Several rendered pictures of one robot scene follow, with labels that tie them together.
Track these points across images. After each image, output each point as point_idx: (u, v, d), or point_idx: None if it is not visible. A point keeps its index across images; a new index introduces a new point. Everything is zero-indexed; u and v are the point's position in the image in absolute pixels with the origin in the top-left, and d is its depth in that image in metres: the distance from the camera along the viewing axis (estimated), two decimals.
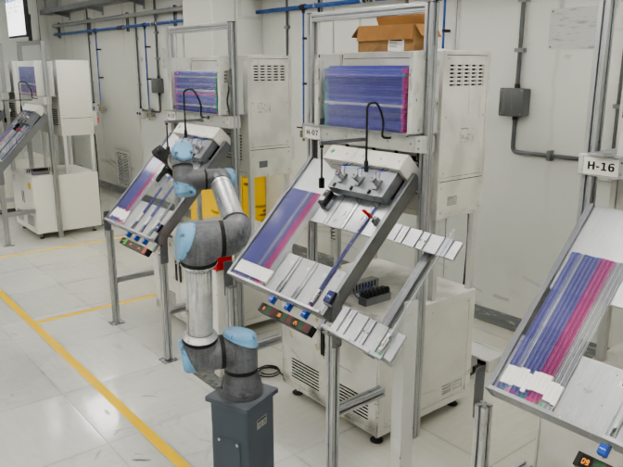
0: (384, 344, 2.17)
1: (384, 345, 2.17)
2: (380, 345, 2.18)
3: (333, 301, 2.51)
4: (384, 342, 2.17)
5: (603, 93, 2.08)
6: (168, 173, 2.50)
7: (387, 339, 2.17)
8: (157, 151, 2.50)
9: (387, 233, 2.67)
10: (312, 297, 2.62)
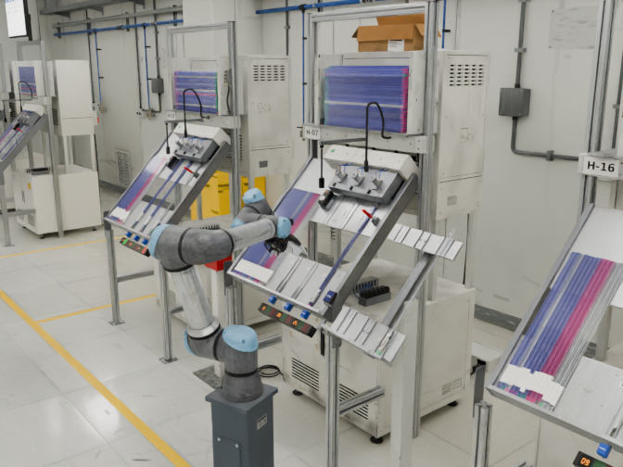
0: (384, 344, 2.17)
1: (384, 345, 2.17)
2: (380, 346, 2.18)
3: (333, 301, 2.51)
4: (384, 342, 2.17)
5: (603, 93, 2.08)
6: None
7: (387, 340, 2.17)
8: None
9: (387, 233, 2.67)
10: (312, 297, 2.62)
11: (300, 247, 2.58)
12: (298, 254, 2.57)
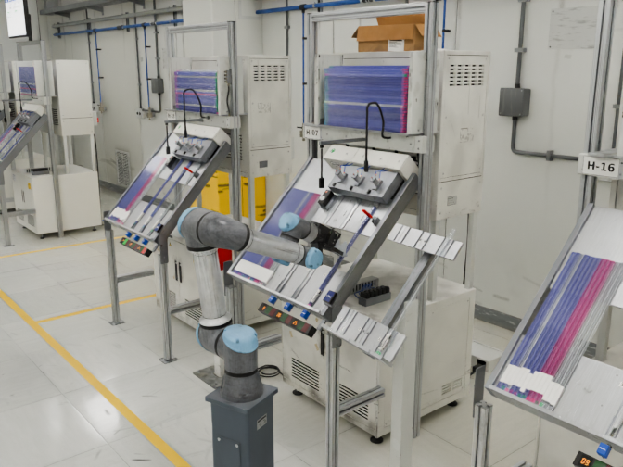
0: (384, 344, 2.17)
1: (384, 345, 2.17)
2: (380, 346, 2.18)
3: (333, 301, 2.51)
4: (384, 342, 2.17)
5: (603, 93, 2.08)
6: (330, 243, 2.57)
7: (387, 340, 2.17)
8: None
9: (387, 233, 2.67)
10: (312, 297, 2.62)
11: None
12: (338, 244, 2.68)
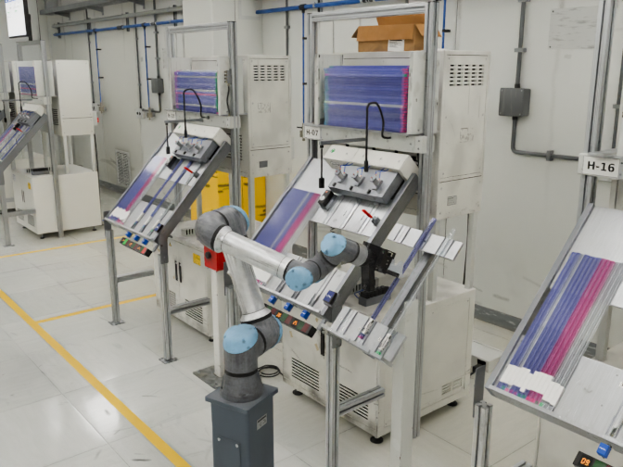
0: (384, 344, 2.17)
1: (384, 345, 2.17)
2: (380, 346, 2.18)
3: (333, 301, 2.51)
4: (384, 342, 2.17)
5: (603, 93, 2.08)
6: (383, 264, 2.20)
7: (387, 340, 2.17)
8: (366, 285, 2.22)
9: (387, 233, 2.67)
10: (363, 328, 2.27)
11: None
12: (393, 263, 2.31)
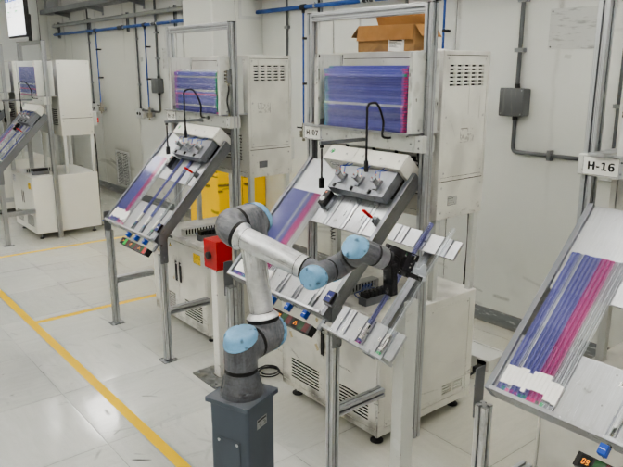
0: (384, 344, 2.17)
1: (384, 345, 2.17)
2: (380, 346, 2.18)
3: (333, 301, 2.51)
4: (384, 342, 2.17)
5: (603, 93, 2.08)
6: (406, 268, 2.11)
7: (387, 339, 2.17)
8: (387, 289, 2.13)
9: (387, 233, 2.67)
10: (361, 333, 2.27)
11: (411, 272, 2.22)
12: (416, 266, 2.22)
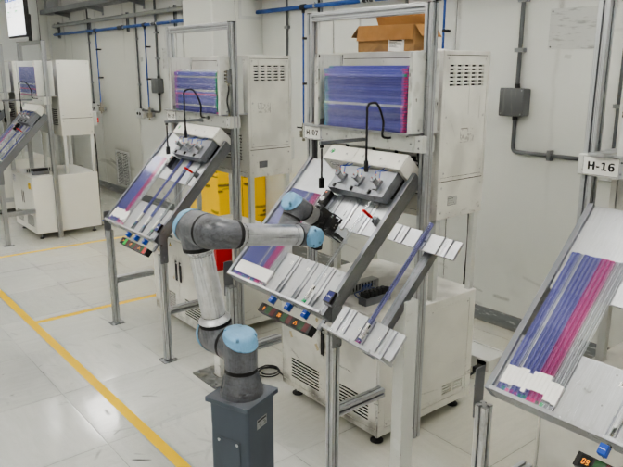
0: (309, 293, 2.59)
1: (309, 294, 2.59)
2: (306, 294, 2.59)
3: (333, 301, 2.51)
4: (309, 291, 2.59)
5: (603, 93, 2.08)
6: (331, 226, 2.55)
7: (311, 289, 2.59)
8: None
9: (387, 233, 2.67)
10: (361, 333, 2.27)
11: None
12: None
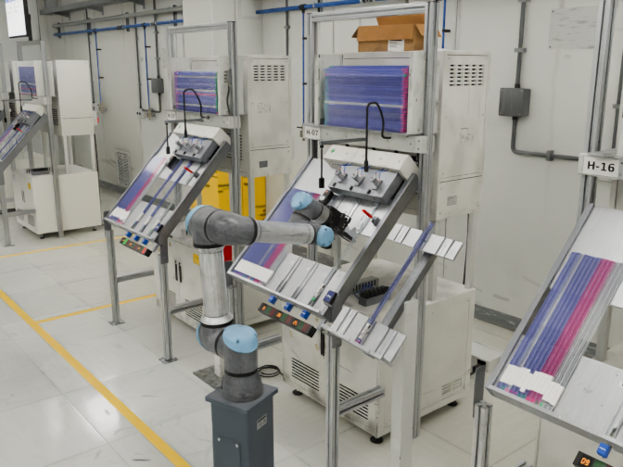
0: (319, 292, 2.62)
1: (319, 292, 2.62)
2: (315, 293, 2.62)
3: (333, 301, 2.51)
4: (319, 290, 2.62)
5: (603, 93, 2.08)
6: (340, 226, 2.59)
7: (321, 288, 2.62)
8: None
9: (387, 233, 2.67)
10: (361, 333, 2.27)
11: None
12: None
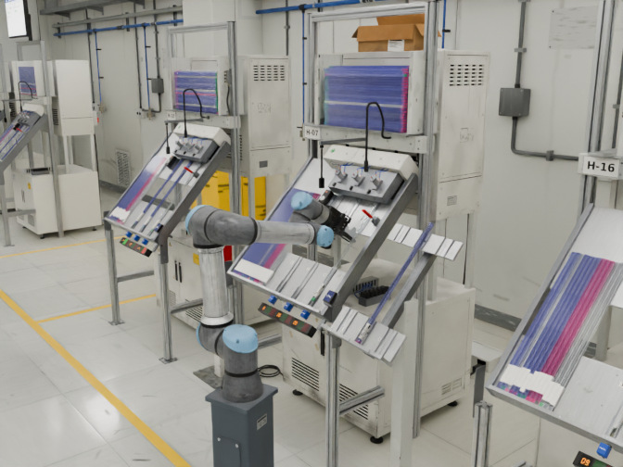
0: (318, 292, 2.62)
1: (318, 292, 2.62)
2: (315, 293, 2.62)
3: (333, 301, 2.51)
4: (318, 290, 2.62)
5: (603, 93, 2.08)
6: (340, 226, 2.59)
7: (321, 288, 2.62)
8: None
9: (387, 233, 2.67)
10: (361, 333, 2.27)
11: None
12: None
